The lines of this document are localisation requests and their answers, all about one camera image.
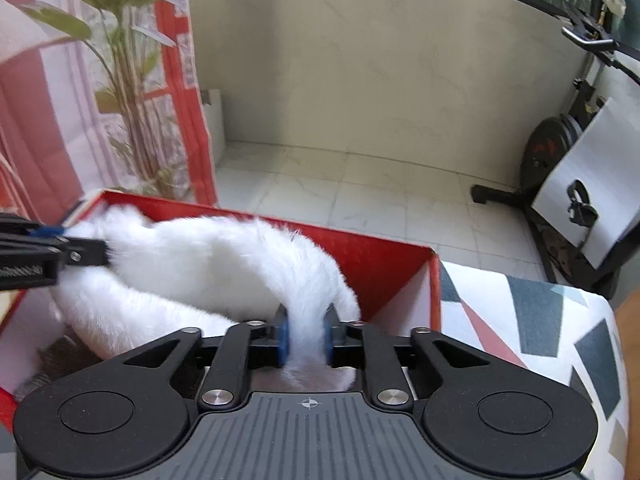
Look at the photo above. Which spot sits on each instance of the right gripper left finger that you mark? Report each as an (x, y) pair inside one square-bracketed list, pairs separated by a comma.
[(247, 346)]

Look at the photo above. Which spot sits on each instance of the white foam board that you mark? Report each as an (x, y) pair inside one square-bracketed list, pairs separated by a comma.
[(605, 160)]

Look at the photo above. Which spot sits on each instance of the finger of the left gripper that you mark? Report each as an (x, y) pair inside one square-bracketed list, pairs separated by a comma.
[(78, 251), (47, 231)]

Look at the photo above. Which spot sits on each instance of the geometric patterned tablecloth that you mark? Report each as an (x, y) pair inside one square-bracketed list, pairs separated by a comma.
[(557, 331)]

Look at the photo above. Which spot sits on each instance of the black exercise bike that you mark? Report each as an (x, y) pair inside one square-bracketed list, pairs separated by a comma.
[(579, 192)]

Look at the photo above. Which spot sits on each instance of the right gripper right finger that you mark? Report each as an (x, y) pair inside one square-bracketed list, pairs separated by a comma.
[(364, 347)]

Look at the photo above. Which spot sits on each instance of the printed living room backdrop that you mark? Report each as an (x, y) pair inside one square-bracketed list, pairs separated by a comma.
[(100, 94)]

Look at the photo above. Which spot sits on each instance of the grey knitted cloth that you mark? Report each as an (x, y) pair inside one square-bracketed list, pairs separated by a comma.
[(63, 357)]

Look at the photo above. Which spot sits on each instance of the white fluffy plush cloth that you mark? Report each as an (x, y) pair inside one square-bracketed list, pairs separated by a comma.
[(210, 273)]

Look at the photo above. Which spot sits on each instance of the red strawberry cardboard box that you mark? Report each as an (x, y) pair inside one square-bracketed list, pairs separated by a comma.
[(383, 274)]

